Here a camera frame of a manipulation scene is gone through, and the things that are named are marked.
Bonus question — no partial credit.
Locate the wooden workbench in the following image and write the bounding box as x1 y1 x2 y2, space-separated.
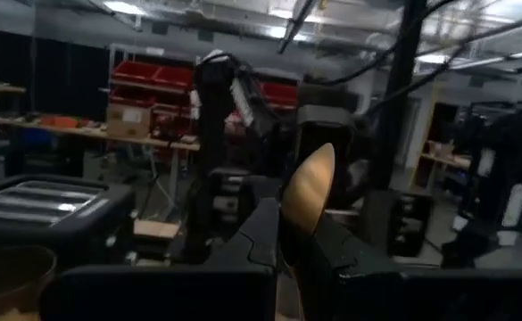
0 116 202 152

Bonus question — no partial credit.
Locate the black four-slot toaster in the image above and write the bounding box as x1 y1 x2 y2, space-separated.
0 174 137 268

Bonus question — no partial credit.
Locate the shelf with red bins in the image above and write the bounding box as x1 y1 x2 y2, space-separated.
108 44 300 148

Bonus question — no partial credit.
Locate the amber faceted glass tumbler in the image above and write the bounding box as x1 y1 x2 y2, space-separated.
0 244 59 321

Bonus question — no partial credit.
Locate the cardboard box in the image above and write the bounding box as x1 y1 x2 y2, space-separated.
106 104 153 139

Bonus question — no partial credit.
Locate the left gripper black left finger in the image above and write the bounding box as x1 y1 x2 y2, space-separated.
41 198 281 321

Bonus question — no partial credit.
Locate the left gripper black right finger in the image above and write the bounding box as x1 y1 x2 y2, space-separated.
304 213 522 321

